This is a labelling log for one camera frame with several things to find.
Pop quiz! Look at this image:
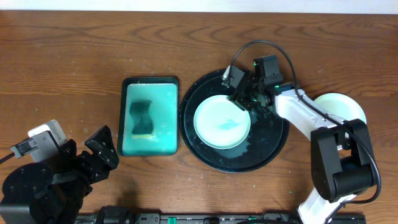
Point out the green plate with stain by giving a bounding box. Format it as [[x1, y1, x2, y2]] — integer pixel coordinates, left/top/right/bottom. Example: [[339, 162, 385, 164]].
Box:
[[193, 95, 251, 150]]

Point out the green rectangular soap tray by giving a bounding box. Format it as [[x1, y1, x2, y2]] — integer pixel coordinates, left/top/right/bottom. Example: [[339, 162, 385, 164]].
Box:
[[117, 77, 178, 157]]

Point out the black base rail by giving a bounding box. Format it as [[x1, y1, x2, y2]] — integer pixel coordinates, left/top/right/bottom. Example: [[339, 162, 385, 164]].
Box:
[[74, 205, 366, 224]]

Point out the dark green sponge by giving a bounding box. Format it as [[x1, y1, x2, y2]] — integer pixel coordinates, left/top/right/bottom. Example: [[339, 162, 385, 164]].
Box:
[[129, 100, 154, 139]]

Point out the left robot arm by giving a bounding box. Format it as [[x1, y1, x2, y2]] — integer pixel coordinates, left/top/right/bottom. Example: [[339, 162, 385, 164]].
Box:
[[1, 126, 119, 223]]

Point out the round black tray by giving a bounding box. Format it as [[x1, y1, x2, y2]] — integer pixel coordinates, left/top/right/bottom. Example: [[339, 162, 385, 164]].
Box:
[[178, 69, 290, 173]]

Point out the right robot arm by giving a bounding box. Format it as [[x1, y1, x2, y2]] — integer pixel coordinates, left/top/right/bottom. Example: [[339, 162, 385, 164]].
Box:
[[223, 55, 381, 223]]

